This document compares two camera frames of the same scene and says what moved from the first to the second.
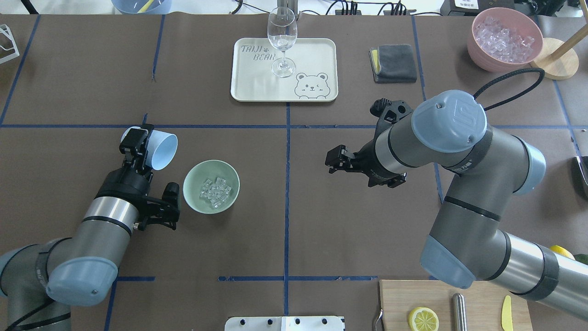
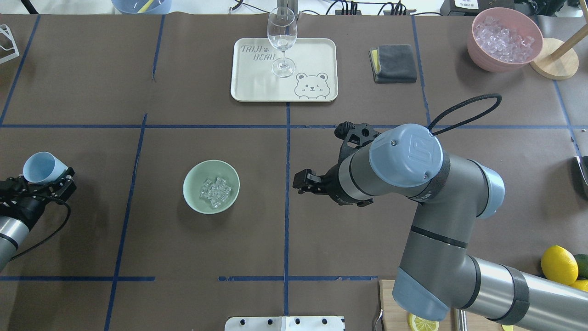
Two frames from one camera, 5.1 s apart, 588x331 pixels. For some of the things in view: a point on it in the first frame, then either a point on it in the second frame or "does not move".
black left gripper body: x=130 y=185 to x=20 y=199
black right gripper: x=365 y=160 to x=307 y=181
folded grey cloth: x=393 y=63 does not move
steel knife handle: x=459 y=312 does not move
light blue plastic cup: x=162 y=148 to x=43 y=167
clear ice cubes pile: x=217 y=192 does not move
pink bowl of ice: x=504 y=39 does not move
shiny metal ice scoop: x=580 y=168 does not move
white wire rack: x=8 y=33 does not move
